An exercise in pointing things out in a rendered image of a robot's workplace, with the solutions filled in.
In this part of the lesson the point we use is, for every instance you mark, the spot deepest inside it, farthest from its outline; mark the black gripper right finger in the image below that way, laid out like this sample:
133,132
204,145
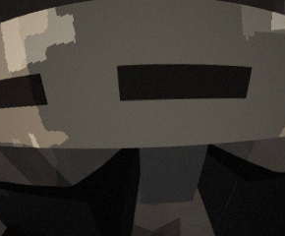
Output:
241,198

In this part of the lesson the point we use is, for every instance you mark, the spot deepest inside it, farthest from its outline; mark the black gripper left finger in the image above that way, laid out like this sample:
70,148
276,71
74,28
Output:
103,204

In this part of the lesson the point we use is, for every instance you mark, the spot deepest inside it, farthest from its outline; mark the dark grey two-prong charger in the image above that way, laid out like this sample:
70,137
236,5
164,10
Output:
170,174

